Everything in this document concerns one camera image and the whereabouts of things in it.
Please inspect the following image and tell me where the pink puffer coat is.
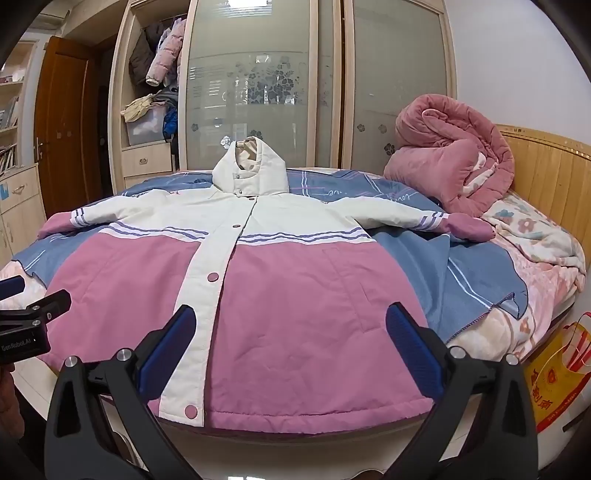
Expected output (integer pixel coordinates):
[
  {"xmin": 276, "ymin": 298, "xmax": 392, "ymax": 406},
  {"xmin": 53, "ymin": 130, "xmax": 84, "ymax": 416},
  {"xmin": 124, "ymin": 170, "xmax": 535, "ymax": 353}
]
[{"xmin": 145, "ymin": 18, "xmax": 188, "ymax": 88}]

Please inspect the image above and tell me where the yellow and red bag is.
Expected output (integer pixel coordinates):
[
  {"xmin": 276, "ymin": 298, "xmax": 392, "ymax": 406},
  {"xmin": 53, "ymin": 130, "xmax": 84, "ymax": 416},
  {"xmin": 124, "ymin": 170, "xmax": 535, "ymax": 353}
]
[{"xmin": 524, "ymin": 311, "xmax": 591, "ymax": 432}]

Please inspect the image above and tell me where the person's left hand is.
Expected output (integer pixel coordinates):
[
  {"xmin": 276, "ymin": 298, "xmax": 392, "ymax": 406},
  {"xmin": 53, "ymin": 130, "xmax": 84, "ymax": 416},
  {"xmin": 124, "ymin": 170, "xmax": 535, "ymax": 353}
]
[{"xmin": 0, "ymin": 364, "xmax": 24, "ymax": 439}]

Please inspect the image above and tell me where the pink floral bed sheet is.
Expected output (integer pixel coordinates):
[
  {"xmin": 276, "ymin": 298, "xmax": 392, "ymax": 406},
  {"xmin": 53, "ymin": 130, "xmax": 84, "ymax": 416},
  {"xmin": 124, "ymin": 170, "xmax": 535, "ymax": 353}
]
[{"xmin": 445, "ymin": 249, "xmax": 583, "ymax": 365}]

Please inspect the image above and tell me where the beige crumpled cloth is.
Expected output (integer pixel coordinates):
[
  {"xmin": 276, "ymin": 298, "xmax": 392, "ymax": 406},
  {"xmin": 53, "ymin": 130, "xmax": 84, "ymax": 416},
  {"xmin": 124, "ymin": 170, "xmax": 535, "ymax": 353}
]
[{"xmin": 121, "ymin": 93, "xmax": 160, "ymax": 123}]

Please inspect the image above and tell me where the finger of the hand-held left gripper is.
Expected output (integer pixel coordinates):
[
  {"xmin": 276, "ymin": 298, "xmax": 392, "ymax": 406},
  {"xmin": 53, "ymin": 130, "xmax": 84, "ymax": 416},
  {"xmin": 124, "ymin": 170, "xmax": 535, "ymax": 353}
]
[
  {"xmin": 0, "ymin": 275, "xmax": 26, "ymax": 302},
  {"xmin": 0, "ymin": 290, "xmax": 72, "ymax": 326}
]

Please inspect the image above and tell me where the pink quilt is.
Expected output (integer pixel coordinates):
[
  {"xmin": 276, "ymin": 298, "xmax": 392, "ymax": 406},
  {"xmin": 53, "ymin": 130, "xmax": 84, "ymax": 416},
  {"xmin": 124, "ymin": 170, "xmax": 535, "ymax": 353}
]
[{"xmin": 383, "ymin": 93, "xmax": 515, "ymax": 217}]

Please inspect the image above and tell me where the brown wooden door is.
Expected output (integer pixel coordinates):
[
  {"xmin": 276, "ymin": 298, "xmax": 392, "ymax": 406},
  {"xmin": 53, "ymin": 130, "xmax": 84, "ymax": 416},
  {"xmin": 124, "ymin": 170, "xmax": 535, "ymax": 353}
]
[{"xmin": 34, "ymin": 36, "xmax": 105, "ymax": 204}]

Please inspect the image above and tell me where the white floral fleece blanket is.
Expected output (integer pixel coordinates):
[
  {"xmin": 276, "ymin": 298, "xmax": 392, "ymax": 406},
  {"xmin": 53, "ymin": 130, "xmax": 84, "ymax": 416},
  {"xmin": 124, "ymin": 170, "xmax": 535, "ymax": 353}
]
[{"xmin": 480, "ymin": 191, "xmax": 588, "ymax": 278}]

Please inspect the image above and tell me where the pink and white jacket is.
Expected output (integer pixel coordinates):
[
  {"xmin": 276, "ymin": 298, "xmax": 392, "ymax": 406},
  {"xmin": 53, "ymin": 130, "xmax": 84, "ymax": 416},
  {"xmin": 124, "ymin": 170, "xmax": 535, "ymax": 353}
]
[{"xmin": 37, "ymin": 136, "xmax": 495, "ymax": 435}]

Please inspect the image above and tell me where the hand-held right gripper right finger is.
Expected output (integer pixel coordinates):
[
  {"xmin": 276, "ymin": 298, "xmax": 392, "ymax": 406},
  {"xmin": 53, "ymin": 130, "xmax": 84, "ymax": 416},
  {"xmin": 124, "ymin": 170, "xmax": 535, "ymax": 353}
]
[{"xmin": 385, "ymin": 302, "xmax": 541, "ymax": 480}]

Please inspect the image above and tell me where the frosted glass sliding door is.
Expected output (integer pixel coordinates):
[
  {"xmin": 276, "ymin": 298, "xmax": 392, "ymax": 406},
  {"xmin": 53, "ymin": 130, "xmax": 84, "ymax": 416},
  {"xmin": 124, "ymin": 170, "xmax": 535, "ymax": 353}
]
[
  {"xmin": 342, "ymin": 0, "xmax": 458, "ymax": 178},
  {"xmin": 178, "ymin": 0, "xmax": 342, "ymax": 171}
]

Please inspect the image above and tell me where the beige wardrobe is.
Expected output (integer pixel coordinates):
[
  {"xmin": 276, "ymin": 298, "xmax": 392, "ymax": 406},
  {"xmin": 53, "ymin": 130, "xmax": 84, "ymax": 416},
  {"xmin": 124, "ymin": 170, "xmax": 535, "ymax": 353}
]
[{"xmin": 107, "ymin": 0, "xmax": 458, "ymax": 190}]

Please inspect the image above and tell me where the translucent storage box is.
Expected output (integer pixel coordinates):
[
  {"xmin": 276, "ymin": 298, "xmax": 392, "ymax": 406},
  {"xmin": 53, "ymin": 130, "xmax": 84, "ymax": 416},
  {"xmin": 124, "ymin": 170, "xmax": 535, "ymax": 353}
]
[{"xmin": 126, "ymin": 108, "xmax": 169, "ymax": 147}]

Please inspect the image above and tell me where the bamboo headboard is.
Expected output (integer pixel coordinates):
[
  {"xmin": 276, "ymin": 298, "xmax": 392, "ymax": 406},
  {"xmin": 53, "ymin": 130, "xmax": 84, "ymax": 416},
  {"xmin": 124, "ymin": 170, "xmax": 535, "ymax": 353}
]
[{"xmin": 496, "ymin": 124, "xmax": 591, "ymax": 241}]

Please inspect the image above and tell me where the beige bookshelf cabinet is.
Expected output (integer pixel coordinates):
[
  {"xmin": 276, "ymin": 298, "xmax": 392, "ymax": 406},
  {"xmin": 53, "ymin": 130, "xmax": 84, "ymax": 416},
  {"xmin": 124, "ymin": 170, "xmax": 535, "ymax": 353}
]
[{"xmin": 0, "ymin": 39, "xmax": 47, "ymax": 266}]

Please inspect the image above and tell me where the white bed frame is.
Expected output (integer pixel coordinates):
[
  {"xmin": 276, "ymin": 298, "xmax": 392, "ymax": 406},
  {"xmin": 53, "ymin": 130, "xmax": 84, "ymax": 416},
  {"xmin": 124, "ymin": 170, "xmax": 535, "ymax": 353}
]
[{"xmin": 157, "ymin": 295, "xmax": 591, "ymax": 480}]

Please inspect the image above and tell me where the blue striped blanket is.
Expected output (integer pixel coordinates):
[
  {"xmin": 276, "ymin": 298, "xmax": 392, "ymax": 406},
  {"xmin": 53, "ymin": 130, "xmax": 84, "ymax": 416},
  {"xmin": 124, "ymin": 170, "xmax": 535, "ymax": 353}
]
[{"xmin": 9, "ymin": 167, "xmax": 529, "ymax": 344}]

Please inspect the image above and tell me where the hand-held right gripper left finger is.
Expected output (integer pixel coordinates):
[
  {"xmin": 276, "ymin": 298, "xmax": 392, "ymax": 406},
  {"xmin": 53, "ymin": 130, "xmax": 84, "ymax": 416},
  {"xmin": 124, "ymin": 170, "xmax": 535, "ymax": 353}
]
[{"xmin": 44, "ymin": 305, "xmax": 199, "ymax": 480}]

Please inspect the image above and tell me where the dark hanging coat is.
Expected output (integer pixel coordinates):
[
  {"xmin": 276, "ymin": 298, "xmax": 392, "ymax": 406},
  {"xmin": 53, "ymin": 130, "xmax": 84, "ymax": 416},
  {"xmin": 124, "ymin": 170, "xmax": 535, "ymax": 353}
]
[{"xmin": 128, "ymin": 23, "xmax": 164, "ymax": 86}]

